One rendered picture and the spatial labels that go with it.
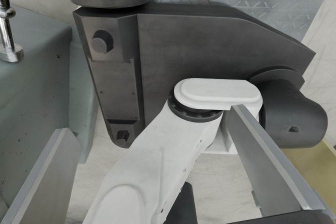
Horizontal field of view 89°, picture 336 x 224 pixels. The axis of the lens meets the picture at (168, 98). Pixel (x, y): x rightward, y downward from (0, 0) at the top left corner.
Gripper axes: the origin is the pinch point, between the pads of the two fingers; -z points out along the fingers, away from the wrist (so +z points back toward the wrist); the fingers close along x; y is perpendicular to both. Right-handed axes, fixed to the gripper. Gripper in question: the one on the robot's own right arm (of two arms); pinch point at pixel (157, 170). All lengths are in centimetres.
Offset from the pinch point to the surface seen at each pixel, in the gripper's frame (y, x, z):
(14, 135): 39, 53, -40
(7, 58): 13, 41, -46
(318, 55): 49, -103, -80
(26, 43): 15, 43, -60
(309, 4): 8, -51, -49
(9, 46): 10, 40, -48
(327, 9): 22, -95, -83
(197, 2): 6, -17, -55
